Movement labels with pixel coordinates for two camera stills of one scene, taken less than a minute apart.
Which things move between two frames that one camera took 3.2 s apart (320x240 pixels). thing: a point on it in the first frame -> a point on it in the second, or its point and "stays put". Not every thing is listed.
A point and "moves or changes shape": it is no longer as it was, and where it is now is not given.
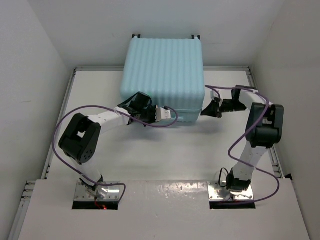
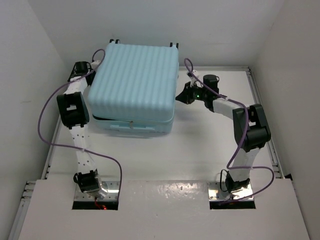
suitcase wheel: x=198 y=36 -> x=171 y=43
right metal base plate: x=217 y=192 stays put
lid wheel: x=138 y=36 -> x=116 y=41
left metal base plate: x=114 y=193 stays put
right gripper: x=213 y=110 -> x=186 y=96
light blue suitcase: x=170 y=71 moves or changes shape
